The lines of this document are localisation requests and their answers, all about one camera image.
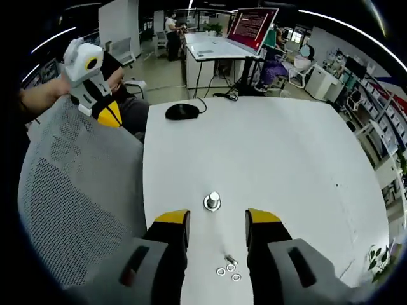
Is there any grey mesh office chair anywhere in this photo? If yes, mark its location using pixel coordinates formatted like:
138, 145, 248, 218
17, 95, 150, 290

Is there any white office cabinet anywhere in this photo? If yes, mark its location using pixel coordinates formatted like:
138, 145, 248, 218
304, 62, 338, 102

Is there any black mouse cable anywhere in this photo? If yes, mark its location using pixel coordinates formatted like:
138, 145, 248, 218
196, 91, 240, 114

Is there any monitor with red screen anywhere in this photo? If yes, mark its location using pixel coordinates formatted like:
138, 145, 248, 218
226, 6, 280, 55

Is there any person's left hand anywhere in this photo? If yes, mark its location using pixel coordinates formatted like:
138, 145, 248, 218
106, 67, 125, 93

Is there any small desk plant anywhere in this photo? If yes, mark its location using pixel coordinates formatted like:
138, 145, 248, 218
202, 22, 224, 37

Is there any black computer mouse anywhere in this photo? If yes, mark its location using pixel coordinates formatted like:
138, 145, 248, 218
165, 102, 200, 121

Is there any white office chair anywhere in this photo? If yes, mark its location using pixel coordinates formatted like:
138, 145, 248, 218
285, 62, 316, 89

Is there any large threaded stud bolt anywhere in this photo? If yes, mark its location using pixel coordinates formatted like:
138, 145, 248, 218
203, 190, 223, 212

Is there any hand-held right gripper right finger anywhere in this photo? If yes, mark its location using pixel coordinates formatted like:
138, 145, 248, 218
245, 208, 366, 305

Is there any white standing desk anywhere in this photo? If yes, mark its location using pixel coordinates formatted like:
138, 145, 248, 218
183, 30, 266, 100

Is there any green potted plant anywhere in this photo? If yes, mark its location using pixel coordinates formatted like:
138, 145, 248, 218
368, 243, 402, 284

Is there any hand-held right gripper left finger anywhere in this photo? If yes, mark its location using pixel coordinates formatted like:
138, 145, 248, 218
68, 209, 191, 305

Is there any black monitor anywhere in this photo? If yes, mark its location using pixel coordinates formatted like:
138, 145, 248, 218
345, 55, 368, 80

